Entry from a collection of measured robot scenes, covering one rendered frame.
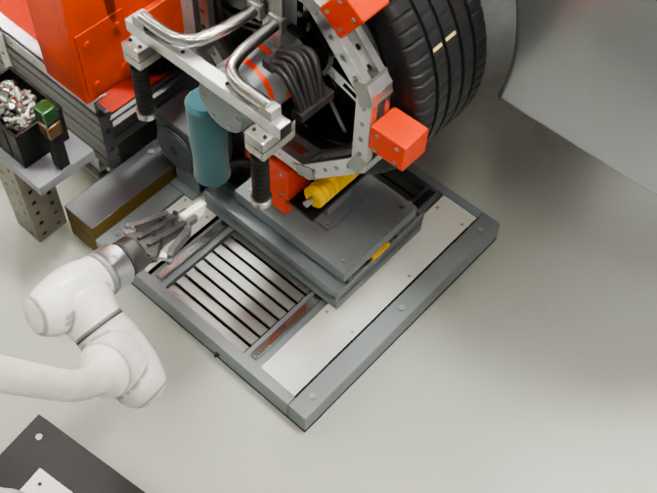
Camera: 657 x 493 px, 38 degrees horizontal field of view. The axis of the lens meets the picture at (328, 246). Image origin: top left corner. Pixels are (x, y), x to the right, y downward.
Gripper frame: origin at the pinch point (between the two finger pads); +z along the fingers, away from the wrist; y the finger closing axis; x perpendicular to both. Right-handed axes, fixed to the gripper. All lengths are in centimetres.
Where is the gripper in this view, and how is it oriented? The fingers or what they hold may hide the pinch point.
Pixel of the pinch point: (192, 213)
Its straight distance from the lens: 196.1
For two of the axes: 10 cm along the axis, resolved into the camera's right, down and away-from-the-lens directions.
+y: -8.0, -5.1, 3.3
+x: -1.9, 7.2, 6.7
